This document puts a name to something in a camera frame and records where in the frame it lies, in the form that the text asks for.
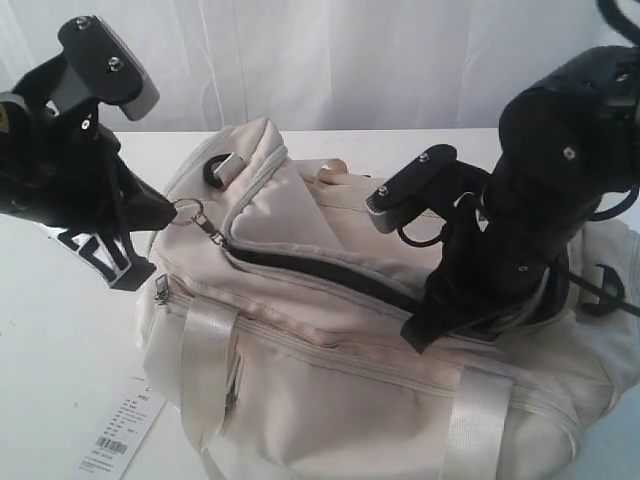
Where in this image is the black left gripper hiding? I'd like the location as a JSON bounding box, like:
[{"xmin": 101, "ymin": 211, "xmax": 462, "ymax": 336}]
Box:
[{"xmin": 1, "ymin": 104, "xmax": 177, "ymax": 291}]

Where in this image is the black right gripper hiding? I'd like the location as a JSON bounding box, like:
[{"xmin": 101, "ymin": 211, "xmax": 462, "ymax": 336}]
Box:
[{"xmin": 402, "ymin": 193, "xmax": 565, "ymax": 353}]

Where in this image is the key ring zipper pull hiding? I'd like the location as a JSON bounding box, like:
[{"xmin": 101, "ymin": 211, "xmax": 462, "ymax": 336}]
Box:
[{"xmin": 171, "ymin": 197, "xmax": 227, "ymax": 249}]

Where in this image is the cream canvas duffel bag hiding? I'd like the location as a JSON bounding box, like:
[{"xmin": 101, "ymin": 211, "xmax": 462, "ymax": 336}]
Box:
[{"xmin": 136, "ymin": 119, "xmax": 639, "ymax": 479}]

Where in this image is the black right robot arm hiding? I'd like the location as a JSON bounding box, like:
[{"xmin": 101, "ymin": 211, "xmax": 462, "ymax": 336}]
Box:
[{"xmin": 401, "ymin": 46, "xmax": 639, "ymax": 351}]

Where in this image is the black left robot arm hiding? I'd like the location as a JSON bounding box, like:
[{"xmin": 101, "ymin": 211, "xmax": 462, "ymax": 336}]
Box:
[{"xmin": 1, "ymin": 92, "xmax": 177, "ymax": 292}]

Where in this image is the dark metal zipper pull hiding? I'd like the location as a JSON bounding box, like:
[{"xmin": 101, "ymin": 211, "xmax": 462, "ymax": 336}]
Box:
[{"xmin": 154, "ymin": 274, "xmax": 170, "ymax": 305}]

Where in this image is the white paper hang tag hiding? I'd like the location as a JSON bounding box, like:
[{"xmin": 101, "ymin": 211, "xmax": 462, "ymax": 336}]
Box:
[{"xmin": 69, "ymin": 376, "xmax": 165, "ymax": 480}]

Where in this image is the black D-ring buckle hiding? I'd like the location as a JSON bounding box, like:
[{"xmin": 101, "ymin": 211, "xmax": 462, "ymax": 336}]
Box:
[{"xmin": 202, "ymin": 152, "xmax": 246, "ymax": 190}]

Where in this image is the black D-ring right side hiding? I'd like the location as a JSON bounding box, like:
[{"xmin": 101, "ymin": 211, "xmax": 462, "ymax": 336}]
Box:
[{"xmin": 582, "ymin": 264, "xmax": 627, "ymax": 317}]

